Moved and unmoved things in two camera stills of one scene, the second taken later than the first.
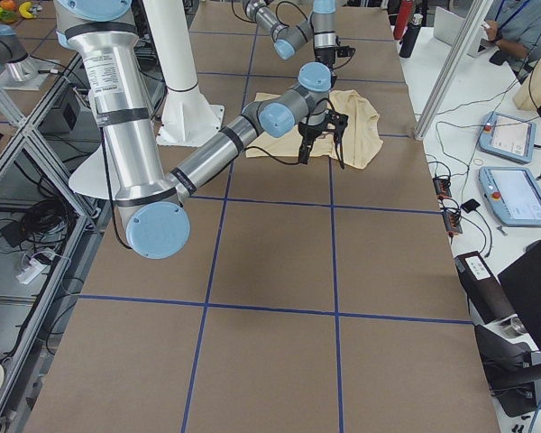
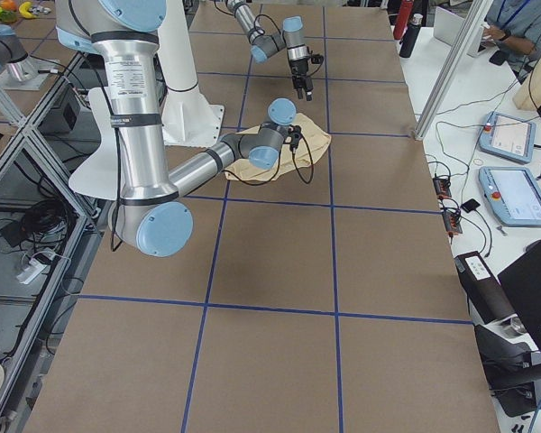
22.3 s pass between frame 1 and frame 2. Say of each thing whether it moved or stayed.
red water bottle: stayed
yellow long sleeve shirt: moved
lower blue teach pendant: stayed
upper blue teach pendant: stayed
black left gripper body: moved
